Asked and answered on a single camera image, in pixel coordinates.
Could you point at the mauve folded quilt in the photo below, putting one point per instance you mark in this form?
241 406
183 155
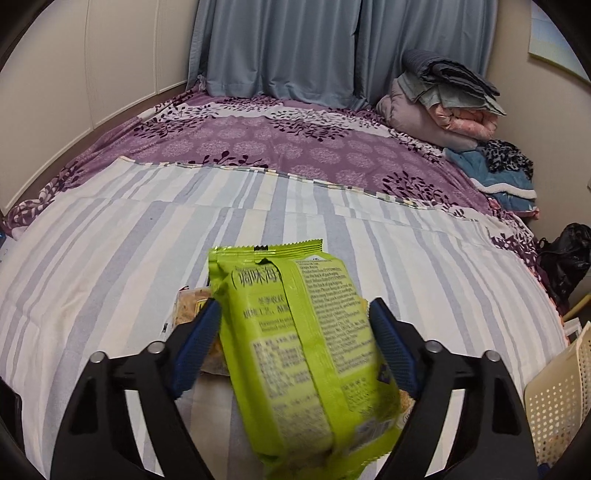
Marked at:
411 115

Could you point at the purple floral bed sheet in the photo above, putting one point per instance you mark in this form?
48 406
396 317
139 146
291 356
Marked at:
300 138

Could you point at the pink floral folded quilt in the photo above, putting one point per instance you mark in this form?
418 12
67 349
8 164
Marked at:
471 122

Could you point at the blue fleece blanket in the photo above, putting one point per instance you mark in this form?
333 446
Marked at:
489 182

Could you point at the striped blanket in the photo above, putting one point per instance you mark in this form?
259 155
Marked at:
138 254

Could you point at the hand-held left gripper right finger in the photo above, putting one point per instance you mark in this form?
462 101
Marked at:
392 341

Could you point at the pale green folded blanket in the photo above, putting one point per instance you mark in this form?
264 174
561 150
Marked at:
415 90

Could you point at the black plastic bag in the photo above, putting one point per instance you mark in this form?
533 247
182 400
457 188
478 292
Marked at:
565 258

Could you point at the beige cracker packet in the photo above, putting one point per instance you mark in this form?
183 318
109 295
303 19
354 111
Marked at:
191 309

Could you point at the green snack packet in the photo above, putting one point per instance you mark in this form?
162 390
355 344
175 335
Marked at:
295 350

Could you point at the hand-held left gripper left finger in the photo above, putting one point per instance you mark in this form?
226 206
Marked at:
198 350

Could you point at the grey-blue curtain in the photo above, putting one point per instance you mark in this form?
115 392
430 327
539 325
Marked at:
277 46

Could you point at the cream perforated plastic basket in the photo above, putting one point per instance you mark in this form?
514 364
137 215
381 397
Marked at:
554 406

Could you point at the dark grey folded blanket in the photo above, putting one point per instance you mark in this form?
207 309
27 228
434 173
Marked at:
443 69

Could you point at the wall poster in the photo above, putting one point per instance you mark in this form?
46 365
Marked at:
554 41

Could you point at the white wardrobe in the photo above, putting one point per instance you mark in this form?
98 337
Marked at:
92 60

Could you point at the leopard print cloth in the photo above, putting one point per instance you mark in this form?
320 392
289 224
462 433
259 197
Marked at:
503 154

